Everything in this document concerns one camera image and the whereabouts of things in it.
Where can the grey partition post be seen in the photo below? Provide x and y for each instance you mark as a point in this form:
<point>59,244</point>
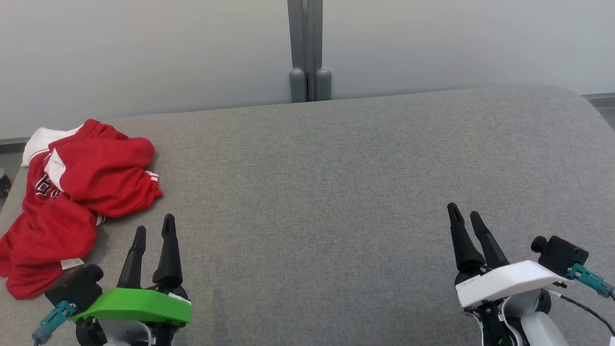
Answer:
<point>310,43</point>

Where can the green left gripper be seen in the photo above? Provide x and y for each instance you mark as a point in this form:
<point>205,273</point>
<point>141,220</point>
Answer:
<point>139,305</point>

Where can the black caster wheel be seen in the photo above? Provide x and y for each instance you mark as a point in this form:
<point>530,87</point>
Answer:
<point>4,183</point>

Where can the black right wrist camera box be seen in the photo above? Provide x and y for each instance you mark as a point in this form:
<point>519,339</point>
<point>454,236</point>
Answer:
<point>562,254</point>

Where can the red white basketball jersey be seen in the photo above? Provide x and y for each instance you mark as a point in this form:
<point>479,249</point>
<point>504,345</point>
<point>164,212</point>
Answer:
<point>53,230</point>

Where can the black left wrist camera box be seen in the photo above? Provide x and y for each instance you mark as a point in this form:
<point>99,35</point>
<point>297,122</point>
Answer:
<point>77,286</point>

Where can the grey fabric sofa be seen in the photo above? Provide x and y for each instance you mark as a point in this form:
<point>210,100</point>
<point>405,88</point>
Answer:
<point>312,192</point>

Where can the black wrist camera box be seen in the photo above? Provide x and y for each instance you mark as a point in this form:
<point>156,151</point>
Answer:
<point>77,286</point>
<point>562,254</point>

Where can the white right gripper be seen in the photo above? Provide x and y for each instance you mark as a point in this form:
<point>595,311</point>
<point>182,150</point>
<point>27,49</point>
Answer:
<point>509,281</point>

